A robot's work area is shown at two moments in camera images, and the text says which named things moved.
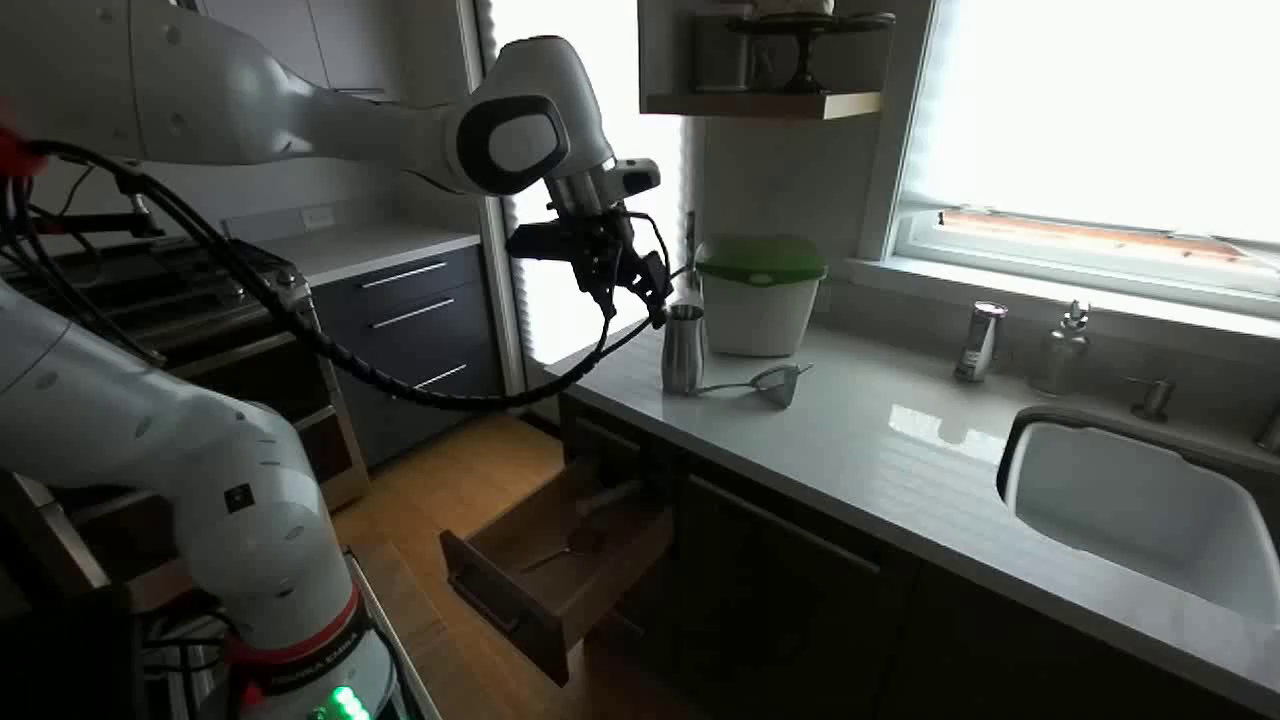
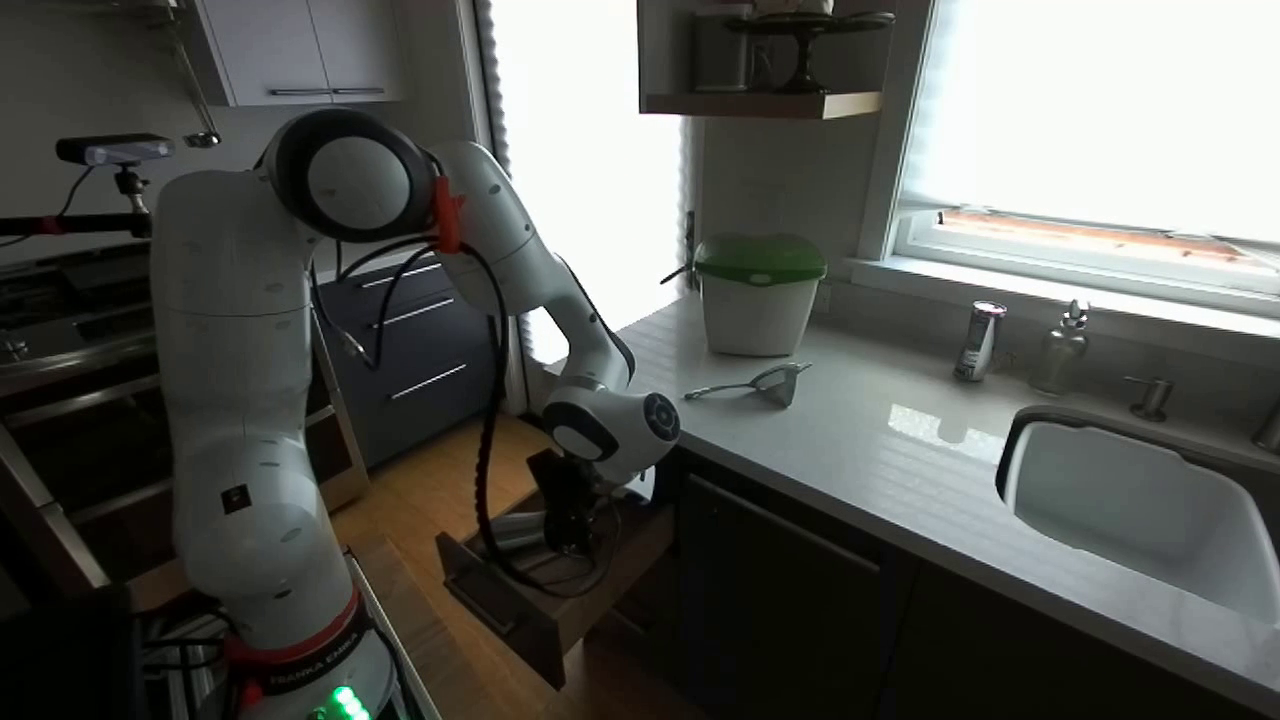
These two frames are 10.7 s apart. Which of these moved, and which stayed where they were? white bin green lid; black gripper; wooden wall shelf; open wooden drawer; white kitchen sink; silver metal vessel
Moved: silver metal vessel; black gripper
Stayed: open wooden drawer; wooden wall shelf; white kitchen sink; white bin green lid
